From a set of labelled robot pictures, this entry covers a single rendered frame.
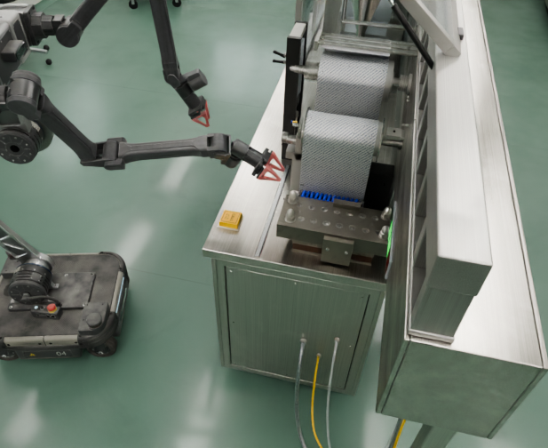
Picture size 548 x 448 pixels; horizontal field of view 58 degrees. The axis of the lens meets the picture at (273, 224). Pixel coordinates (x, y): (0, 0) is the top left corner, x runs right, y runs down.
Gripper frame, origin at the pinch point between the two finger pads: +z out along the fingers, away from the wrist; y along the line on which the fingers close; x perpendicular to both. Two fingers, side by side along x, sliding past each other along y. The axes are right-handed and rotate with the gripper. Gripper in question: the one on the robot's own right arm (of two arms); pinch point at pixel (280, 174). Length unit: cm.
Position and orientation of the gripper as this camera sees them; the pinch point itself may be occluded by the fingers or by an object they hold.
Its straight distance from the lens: 177.0
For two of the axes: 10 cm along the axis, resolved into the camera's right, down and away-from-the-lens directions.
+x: 4.7, -5.4, -7.0
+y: -2.5, 6.8, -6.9
